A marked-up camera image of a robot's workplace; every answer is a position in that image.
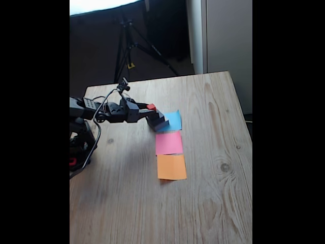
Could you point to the small wrist camera board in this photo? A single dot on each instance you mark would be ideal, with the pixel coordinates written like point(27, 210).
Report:
point(123, 85)

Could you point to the large grey block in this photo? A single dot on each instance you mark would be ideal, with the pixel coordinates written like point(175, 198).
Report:
point(162, 125)

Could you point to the white cabinet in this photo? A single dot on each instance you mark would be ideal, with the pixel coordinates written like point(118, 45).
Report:
point(228, 38)

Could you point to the small red cube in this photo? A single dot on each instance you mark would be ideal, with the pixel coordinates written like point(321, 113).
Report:
point(151, 106)

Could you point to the blue paper sheet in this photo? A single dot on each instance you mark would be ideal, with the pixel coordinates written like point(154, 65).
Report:
point(175, 119)

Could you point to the medium dark block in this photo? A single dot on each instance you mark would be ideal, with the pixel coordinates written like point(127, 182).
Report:
point(160, 118)

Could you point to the pink paper sheet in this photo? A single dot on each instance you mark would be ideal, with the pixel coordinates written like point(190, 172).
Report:
point(168, 142)

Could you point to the orange paper sheet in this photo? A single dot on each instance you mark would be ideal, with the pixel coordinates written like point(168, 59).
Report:
point(171, 166)

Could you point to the bright white light panel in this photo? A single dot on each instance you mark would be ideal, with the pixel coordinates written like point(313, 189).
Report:
point(101, 5)

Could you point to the yellow tape under tall tripod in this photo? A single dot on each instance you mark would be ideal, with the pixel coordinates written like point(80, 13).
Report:
point(130, 66)

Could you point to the tall black tripod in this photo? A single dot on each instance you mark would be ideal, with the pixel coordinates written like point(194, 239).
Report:
point(126, 45)

